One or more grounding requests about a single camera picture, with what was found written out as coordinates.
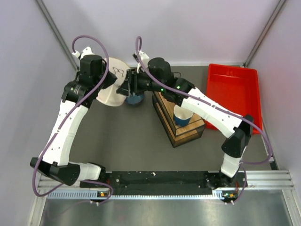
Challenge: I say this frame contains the blue white mug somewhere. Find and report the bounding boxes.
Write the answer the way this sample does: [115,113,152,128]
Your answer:
[173,105,194,127]

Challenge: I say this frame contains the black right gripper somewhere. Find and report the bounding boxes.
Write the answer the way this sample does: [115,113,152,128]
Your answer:
[116,68,164,98]

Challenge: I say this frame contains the blue ceramic bowl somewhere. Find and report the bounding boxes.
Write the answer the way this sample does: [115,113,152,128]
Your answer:
[125,94,144,107]

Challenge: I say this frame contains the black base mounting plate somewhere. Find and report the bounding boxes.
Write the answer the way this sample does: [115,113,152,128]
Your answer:
[79,170,250,192]

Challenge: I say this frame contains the red plastic tray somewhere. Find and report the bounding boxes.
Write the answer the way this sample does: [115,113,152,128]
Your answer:
[206,64,262,129]

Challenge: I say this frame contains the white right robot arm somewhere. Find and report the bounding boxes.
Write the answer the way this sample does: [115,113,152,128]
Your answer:
[117,57,253,188]

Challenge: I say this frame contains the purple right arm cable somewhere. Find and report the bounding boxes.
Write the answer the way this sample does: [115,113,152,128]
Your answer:
[135,36,273,204]

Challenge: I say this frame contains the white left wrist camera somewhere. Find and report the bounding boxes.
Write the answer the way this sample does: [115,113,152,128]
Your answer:
[72,47,94,60]

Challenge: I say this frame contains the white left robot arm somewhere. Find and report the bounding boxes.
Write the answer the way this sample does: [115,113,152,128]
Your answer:
[30,54,117,187]

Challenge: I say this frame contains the black wire wooden shelf rack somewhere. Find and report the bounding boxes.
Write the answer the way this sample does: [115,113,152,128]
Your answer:
[152,92,205,147]

